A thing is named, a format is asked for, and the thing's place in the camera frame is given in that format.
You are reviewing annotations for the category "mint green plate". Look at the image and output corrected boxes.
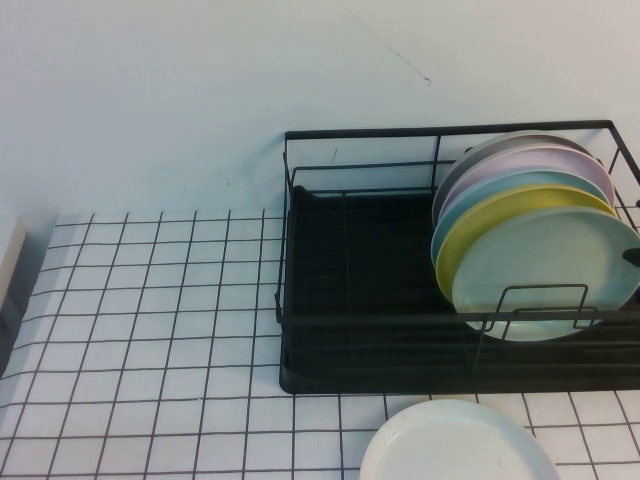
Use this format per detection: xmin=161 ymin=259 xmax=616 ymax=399
xmin=449 ymin=208 xmax=640 ymax=344

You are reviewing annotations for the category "pink plate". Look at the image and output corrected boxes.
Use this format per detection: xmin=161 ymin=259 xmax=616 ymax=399
xmin=441 ymin=145 xmax=617 ymax=212

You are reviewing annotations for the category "light blue plate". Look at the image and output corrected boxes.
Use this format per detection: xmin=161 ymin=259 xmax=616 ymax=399
xmin=429 ymin=169 xmax=616 ymax=274

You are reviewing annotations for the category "yellow plate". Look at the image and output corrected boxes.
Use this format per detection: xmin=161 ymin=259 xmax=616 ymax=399
xmin=434 ymin=183 xmax=619 ymax=314

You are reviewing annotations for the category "grey plate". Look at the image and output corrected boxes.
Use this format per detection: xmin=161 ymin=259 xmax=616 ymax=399
xmin=431 ymin=130 xmax=599 ymax=221

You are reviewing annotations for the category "white plate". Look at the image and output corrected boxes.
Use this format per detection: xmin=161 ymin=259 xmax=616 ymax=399
xmin=358 ymin=398 xmax=562 ymax=480

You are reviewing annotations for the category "black plastic drip tray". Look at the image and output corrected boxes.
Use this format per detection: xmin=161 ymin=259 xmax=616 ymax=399
xmin=278 ymin=184 xmax=640 ymax=396

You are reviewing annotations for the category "white black-grid tablecloth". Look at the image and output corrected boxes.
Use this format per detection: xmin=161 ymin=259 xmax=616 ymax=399
xmin=0 ymin=209 xmax=640 ymax=480

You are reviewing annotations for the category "black wire dish rack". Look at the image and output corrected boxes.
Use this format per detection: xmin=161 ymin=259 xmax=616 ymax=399
xmin=273 ymin=118 xmax=640 ymax=396

